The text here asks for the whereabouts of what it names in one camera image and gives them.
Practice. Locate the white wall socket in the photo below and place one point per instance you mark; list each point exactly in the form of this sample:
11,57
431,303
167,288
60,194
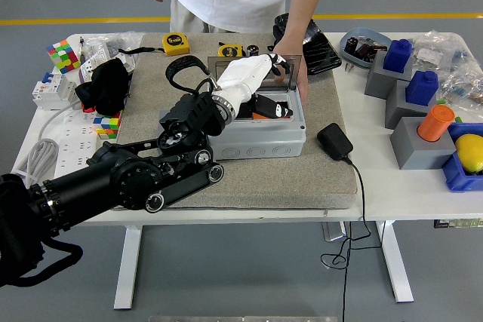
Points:
90,69

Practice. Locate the white circuit breaker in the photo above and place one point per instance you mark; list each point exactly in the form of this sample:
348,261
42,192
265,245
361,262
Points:
49,92

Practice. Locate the small red part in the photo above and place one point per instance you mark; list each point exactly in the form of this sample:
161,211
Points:
88,109

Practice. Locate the white power strip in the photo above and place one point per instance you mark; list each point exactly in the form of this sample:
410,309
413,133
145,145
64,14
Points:
75,133

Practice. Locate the grey electrical box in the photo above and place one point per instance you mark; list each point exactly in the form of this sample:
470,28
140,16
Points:
264,141

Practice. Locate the pen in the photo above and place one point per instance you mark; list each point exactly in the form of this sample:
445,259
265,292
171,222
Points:
81,48

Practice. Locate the yellow tape measure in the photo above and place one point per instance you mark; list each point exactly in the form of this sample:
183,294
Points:
230,50
175,45

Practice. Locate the table control panel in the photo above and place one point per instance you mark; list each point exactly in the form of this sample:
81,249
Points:
458,224

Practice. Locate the person's left hand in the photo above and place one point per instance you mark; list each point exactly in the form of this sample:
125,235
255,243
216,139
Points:
296,52

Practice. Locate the glossy black case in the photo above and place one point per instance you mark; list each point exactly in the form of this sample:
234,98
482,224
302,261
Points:
324,54

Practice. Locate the black cloth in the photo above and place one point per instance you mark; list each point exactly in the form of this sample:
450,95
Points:
105,88

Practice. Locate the large colourful puzzle cube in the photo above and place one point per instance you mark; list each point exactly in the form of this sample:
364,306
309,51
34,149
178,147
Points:
64,56

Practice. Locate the white table leg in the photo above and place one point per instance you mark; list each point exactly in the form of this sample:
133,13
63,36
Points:
396,261
128,261

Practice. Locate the blue plastic bin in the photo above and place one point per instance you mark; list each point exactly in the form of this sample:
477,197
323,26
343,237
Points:
456,178

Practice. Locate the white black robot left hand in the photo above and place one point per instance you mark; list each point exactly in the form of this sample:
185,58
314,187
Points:
241,77

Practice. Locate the small green part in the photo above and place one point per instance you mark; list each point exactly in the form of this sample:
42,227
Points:
442,102

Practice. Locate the small colourful puzzle cube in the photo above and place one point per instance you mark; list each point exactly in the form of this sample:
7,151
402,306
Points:
107,126

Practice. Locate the grey-brown mat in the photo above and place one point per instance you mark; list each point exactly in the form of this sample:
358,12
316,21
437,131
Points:
283,186

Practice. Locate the yellow lemon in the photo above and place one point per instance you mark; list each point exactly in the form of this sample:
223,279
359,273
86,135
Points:
469,152

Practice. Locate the light blue dish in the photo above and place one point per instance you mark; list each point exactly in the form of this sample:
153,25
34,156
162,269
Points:
352,59

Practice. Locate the black power adapter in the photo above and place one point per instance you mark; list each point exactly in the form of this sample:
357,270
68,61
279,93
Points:
334,141

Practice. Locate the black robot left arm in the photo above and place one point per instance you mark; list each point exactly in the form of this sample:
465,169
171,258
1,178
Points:
132,178

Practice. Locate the clear bag of small parts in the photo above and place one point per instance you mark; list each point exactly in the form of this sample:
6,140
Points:
434,52
462,84
128,41

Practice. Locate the small black capacitor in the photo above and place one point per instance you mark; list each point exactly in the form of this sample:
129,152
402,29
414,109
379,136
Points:
352,45

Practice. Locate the black cylinder capacitor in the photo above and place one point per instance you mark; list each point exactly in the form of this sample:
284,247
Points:
252,50

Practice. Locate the silver under-table control box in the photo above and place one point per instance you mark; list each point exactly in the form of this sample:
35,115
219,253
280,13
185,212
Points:
334,231

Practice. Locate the blue plastic block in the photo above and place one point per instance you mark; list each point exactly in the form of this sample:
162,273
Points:
422,88
398,56

